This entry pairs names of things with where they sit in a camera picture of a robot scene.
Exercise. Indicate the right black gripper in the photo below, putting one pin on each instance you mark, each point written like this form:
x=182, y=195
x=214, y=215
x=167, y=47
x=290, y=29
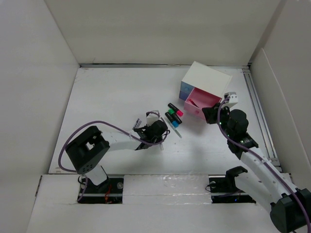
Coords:
x=211, y=113

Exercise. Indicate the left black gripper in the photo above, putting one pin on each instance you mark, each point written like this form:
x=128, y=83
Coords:
x=159, y=139

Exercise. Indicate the pink drawer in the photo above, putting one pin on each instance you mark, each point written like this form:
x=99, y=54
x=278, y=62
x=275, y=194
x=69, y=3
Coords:
x=202, y=99

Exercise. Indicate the black refill pen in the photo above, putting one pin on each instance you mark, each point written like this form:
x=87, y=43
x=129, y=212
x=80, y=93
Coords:
x=173, y=128

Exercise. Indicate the red clear pen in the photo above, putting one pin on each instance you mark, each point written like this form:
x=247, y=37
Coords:
x=192, y=102

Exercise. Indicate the white drawer organizer cabinet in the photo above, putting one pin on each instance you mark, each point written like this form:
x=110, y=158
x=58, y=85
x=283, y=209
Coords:
x=207, y=79

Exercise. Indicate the light blue drawer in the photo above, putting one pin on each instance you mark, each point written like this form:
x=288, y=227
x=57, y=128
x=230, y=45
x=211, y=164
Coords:
x=186, y=88

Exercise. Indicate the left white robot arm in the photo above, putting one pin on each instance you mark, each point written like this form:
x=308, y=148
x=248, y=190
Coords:
x=86, y=150

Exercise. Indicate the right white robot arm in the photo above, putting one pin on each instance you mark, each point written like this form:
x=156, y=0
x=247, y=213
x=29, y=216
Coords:
x=289, y=207

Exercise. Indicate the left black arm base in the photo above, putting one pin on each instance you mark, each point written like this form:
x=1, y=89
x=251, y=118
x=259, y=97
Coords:
x=111, y=192

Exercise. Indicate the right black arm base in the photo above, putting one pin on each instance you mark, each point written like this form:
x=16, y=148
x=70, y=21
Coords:
x=223, y=188

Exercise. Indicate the purple pen pair left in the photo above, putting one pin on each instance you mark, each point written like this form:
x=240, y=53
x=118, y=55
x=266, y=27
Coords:
x=137, y=124

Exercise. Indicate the blue cap black marker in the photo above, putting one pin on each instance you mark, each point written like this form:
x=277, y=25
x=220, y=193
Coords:
x=171, y=119

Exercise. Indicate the green cap black marker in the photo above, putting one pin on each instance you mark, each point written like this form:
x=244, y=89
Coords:
x=174, y=115

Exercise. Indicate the pink cap black marker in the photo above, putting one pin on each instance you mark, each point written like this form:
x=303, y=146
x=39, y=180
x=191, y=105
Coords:
x=176, y=110

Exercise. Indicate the lower left purple drawer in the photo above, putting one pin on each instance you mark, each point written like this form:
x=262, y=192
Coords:
x=183, y=94

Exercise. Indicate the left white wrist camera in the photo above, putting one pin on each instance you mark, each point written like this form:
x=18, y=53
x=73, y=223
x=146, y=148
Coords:
x=151, y=117

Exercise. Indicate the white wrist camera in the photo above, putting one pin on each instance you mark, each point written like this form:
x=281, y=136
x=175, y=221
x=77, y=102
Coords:
x=231, y=99
x=151, y=117

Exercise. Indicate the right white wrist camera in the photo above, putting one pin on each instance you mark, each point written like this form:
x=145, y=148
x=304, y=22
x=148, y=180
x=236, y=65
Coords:
x=231, y=99

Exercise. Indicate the metal rail right edge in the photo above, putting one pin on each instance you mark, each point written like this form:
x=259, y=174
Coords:
x=268, y=143

